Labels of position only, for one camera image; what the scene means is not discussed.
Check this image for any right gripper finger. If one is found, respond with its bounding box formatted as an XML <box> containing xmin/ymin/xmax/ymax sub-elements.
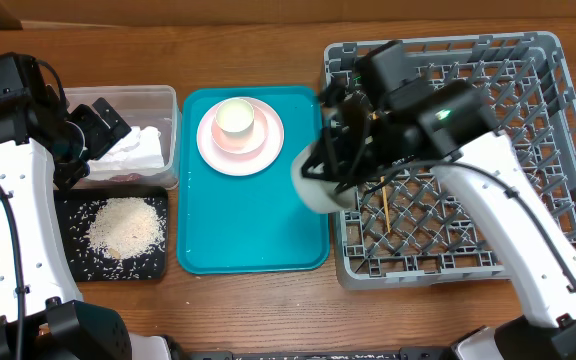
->
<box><xmin>335</xmin><ymin>145</ymin><xmax>393</xmax><ymax>194</ymax></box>
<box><xmin>300</xmin><ymin>127</ymin><xmax>348</xmax><ymax>182</ymax></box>

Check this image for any wooden chopstick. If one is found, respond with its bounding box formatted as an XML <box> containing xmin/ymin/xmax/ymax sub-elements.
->
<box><xmin>380</xmin><ymin>176</ymin><xmax>392</xmax><ymax>234</ymax></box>

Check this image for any white napkin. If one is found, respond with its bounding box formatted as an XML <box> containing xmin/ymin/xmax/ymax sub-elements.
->
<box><xmin>88</xmin><ymin>126</ymin><xmax>164</xmax><ymax>172</ymax></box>

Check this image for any grey bowl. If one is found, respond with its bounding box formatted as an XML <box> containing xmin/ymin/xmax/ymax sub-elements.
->
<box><xmin>291</xmin><ymin>142</ymin><xmax>357</xmax><ymax>214</ymax></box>

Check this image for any rice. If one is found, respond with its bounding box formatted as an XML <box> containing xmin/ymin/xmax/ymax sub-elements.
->
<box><xmin>67</xmin><ymin>196</ymin><xmax>168</xmax><ymax>279</ymax></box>

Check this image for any white paper cup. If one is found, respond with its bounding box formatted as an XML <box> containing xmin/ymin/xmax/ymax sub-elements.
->
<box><xmin>215</xmin><ymin>98</ymin><xmax>254</xmax><ymax>136</ymax></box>

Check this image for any red snack wrapper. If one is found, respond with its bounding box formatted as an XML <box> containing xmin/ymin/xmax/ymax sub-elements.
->
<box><xmin>110</xmin><ymin>173</ymin><xmax>141</xmax><ymax>182</ymax></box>

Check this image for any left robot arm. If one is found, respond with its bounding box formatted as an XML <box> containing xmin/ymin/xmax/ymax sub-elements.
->
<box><xmin>0</xmin><ymin>95</ymin><xmax>182</xmax><ymax>359</ymax></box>

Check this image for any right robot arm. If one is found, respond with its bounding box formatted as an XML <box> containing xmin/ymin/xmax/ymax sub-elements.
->
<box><xmin>291</xmin><ymin>79</ymin><xmax>576</xmax><ymax>359</ymax></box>

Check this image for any grey dishwasher rack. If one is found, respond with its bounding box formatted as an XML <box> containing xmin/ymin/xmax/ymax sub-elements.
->
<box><xmin>334</xmin><ymin>32</ymin><xmax>576</xmax><ymax>290</ymax></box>

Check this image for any clear plastic bin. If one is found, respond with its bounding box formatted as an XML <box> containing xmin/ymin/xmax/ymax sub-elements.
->
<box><xmin>65</xmin><ymin>85</ymin><xmax>181</xmax><ymax>190</ymax></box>

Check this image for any pink large plate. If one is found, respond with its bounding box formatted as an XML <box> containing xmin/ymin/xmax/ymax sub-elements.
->
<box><xmin>196</xmin><ymin>97</ymin><xmax>284</xmax><ymax>176</ymax></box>

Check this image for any black plastic tray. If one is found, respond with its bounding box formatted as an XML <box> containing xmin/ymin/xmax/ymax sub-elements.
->
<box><xmin>53</xmin><ymin>186</ymin><xmax>170</xmax><ymax>283</ymax></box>

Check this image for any pink small plate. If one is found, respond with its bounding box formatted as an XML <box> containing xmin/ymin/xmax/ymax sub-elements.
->
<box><xmin>211</xmin><ymin>106</ymin><xmax>268</xmax><ymax>155</ymax></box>

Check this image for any cardboard backdrop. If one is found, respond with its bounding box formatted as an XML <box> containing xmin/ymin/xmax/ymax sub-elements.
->
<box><xmin>0</xmin><ymin>0</ymin><xmax>576</xmax><ymax>29</ymax></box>

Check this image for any teal plastic tray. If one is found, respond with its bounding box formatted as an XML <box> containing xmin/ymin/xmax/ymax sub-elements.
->
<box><xmin>176</xmin><ymin>85</ymin><xmax>330</xmax><ymax>275</ymax></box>

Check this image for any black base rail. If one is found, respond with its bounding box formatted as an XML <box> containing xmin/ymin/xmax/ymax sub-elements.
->
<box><xmin>170</xmin><ymin>342</ymin><xmax>458</xmax><ymax>360</ymax></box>

